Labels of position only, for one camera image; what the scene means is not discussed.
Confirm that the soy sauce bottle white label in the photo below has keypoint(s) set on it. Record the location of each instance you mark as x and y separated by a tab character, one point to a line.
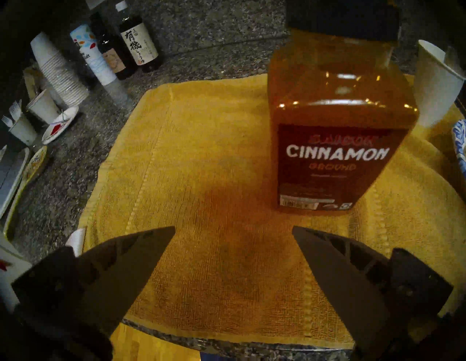
140	45

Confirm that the dirty wooden spoon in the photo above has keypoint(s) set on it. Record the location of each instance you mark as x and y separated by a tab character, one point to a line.
32	171

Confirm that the small plate with red stain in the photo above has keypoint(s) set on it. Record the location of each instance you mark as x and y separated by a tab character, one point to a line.
58	125

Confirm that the white paper scrap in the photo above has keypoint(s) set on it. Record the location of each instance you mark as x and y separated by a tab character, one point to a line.
77	240

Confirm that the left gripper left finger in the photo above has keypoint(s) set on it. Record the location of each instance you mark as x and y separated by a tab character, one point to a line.
109	269

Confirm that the white plastic fork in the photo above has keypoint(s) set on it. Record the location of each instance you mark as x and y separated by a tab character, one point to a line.
6	121
15	109

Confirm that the small dark glass bottle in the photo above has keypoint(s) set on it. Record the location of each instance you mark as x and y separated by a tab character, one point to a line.
113	54

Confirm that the white blue salt canister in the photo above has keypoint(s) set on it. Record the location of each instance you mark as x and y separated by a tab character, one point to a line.
96	62

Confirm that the brown paper bag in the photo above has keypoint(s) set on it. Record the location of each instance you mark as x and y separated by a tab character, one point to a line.
31	82

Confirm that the white paper cup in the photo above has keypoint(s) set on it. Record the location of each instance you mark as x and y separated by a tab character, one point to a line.
435	87
43	107
23	131

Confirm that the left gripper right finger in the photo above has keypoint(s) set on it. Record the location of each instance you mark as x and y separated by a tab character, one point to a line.
353	276

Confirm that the ground cinnamon jar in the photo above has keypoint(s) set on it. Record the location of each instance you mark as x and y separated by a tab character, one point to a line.
338	120

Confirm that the yellow towel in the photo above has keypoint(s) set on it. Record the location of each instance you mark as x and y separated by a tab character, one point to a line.
218	218

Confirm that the stack of white paper cups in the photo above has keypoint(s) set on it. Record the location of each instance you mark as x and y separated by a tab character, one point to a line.
60	72

